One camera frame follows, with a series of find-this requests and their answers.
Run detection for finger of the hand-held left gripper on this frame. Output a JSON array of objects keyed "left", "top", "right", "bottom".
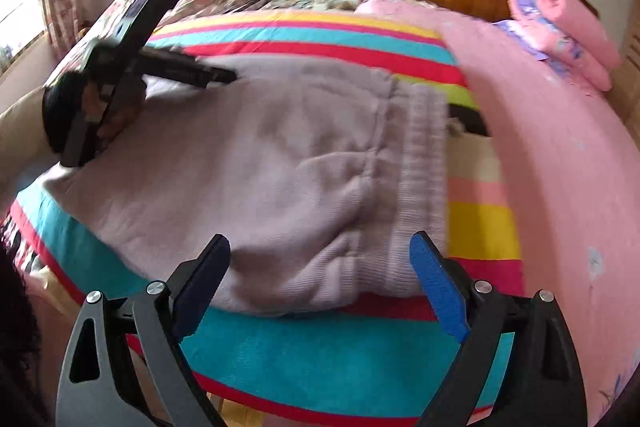
[
  {"left": 142, "top": 48, "right": 201, "bottom": 66},
  {"left": 135, "top": 59, "right": 237, "bottom": 86}
]

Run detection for rolled pink quilt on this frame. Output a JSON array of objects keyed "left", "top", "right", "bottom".
[{"left": 509, "top": 0, "right": 621, "bottom": 92}]

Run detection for folded purple cloth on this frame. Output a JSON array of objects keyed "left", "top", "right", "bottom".
[{"left": 492, "top": 19, "right": 566, "bottom": 80}]

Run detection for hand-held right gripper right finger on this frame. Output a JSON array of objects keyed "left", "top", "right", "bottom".
[{"left": 409, "top": 231, "right": 588, "bottom": 427}]

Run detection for barred window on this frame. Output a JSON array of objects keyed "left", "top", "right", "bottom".
[{"left": 0, "top": 0, "right": 46, "bottom": 62}]

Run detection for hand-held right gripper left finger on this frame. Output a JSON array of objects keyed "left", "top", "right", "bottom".
[{"left": 55, "top": 234, "right": 232, "bottom": 427}]

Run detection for striped colourful blanket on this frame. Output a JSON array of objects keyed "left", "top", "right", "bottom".
[{"left": 7, "top": 9, "right": 526, "bottom": 425}]

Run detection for person's left forearm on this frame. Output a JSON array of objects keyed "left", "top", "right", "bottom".
[{"left": 0, "top": 84, "right": 68, "bottom": 212}]

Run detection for light wooden wardrobe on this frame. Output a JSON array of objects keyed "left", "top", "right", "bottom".
[{"left": 605, "top": 32, "right": 640, "bottom": 132}]

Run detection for nightstand with floral cover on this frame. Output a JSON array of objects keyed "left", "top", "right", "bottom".
[{"left": 265, "top": 0, "right": 361, "bottom": 12}]

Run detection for person's left hand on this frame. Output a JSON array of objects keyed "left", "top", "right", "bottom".
[{"left": 82, "top": 77, "right": 148, "bottom": 145}]

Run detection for lilac pants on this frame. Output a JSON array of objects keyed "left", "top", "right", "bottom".
[{"left": 42, "top": 57, "right": 448, "bottom": 318}]

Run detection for pink bed sheet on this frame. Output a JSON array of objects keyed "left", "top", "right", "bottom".
[{"left": 355, "top": 0, "right": 640, "bottom": 427}]

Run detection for person's dark hair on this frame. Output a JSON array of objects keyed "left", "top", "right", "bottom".
[{"left": 0, "top": 247, "right": 51, "bottom": 427}]

